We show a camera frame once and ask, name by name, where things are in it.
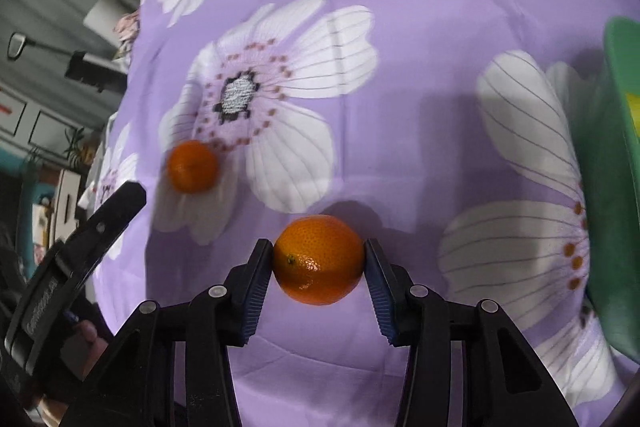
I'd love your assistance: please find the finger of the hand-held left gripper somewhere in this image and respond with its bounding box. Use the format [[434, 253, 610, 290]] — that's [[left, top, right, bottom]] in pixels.
[[65, 180, 147, 276]]

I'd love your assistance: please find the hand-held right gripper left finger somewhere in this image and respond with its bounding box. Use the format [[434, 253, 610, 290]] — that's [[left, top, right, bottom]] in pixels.
[[59, 238, 274, 427]]

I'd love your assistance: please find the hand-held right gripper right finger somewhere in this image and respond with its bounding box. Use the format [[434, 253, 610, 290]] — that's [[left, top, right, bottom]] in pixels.
[[364, 238, 581, 427]]

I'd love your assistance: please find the orange mandarin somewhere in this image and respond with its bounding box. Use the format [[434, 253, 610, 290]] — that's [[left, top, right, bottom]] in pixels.
[[166, 140, 221, 194], [272, 214, 366, 306]]

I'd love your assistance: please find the green plastic bowl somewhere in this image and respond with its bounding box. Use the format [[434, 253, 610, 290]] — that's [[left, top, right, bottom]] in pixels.
[[567, 17, 640, 365]]

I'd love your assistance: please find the black mirror on arm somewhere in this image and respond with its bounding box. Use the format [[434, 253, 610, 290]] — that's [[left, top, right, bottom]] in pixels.
[[6, 33, 76, 60]]

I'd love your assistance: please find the person's left hand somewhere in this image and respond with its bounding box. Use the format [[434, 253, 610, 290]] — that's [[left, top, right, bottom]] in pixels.
[[37, 319, 110, 425]]

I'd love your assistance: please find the potted green plant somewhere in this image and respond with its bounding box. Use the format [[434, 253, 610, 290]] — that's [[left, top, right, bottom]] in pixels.
[[62, 127, 103, 170]]

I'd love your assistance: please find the white cabinet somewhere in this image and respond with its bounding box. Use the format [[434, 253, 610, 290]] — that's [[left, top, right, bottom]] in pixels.
[[0, 84, 108, 148]]

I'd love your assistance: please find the black device on stand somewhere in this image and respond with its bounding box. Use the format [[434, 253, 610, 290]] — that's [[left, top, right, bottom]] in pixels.
[[65, 51, 128, 92]]

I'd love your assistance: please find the purple floral bedsheet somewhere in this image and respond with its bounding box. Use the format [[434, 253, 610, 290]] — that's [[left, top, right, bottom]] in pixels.
[[77, 0, 631, 427]]

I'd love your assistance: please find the pink floral cloth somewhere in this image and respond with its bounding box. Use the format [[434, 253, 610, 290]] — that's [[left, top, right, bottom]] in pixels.
[[114, 11, 142, 60]]

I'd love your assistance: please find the white cylinder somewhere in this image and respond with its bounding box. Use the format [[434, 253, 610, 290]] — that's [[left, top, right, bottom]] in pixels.
[[82, 0, 126, 35]]

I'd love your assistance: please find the yellow fruit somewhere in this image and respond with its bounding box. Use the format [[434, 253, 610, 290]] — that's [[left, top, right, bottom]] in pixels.
[[621, 91, 640, 135]]

